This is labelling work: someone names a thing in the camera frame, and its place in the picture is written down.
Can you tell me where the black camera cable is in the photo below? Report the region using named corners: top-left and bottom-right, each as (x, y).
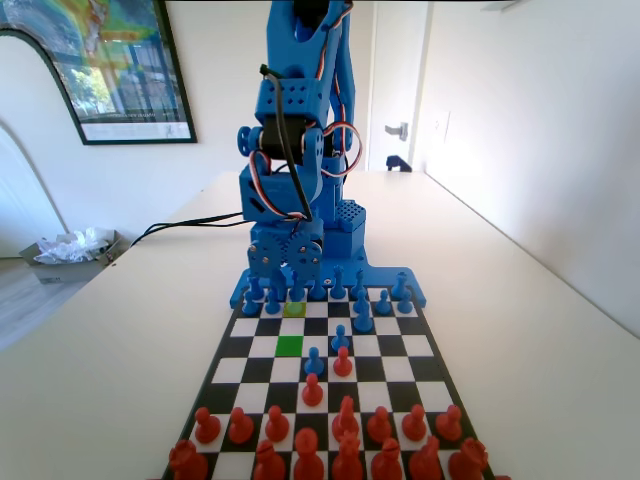
top-left (259, 63), bottom-right (315, 224)

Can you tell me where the white door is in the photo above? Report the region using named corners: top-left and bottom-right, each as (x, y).
top-left (367, 0), bottom-right (432, 174)

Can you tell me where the grey cardboard box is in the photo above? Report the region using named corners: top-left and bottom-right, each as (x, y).
top-left (19, 228), bottom-right (132, 286)

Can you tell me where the crumpled clear plastic wrap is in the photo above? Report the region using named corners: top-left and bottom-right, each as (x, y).
top-left (33, 227), bottom-right (109, 265)

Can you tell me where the red chess pawn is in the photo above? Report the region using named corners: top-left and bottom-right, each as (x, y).
top-left (228, 407), bottom-right (255, 445)
top-left (434, 403), bottom-right (464, 442)
top-left (263, 404), bottom-right (291, 443)
top-left (401, 403), bottom-right (429, 442)
top-left (301, 372), bottom-right (325, 408)
top-left (366, 405), bottom-right (394, 444)
top-left (193, 406), bottom-right (222, 445)
top-left (332, 345), bottom-right (354, 378)

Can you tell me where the white arched panel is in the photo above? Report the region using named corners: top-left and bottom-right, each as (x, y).
top-left (0, 27), bottom-right (86, 261)

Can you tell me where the blue chess queen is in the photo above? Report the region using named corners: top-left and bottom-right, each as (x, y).
top-left (329, 264), bottom-right (348, 301)

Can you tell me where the dark framed wall poster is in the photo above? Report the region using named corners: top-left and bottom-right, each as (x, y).
top-left (0, 0), bottom-right (198, 147)

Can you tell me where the black table cable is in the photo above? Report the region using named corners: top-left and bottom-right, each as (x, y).
top-left (130, 211), bottom-right (247, 247)
top-left (159, 219), bottom-right (251, 230)

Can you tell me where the red chess queen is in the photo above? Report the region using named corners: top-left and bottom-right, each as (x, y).
top-left (330, 430), bottom-right (365, 480)

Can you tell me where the red chess rook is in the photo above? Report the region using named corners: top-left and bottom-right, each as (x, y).
top-left (448, 437), bottom-right (490, 480)
top-left (168, 438), bottom-right (210, 480)

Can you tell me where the black and white chessboard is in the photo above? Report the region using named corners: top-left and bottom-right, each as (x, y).
top-left (160, 287), bottom-right (496, 480)

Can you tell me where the group of blue chess pieces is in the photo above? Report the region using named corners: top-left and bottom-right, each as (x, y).
top-left (228, 249), bottom-right (429, 309)

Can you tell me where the red chess bishop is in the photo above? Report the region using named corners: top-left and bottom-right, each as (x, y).
top-left (253, 439), bottom-right (289, 480)
top-left (369, 437), bottom-right (405, 480)

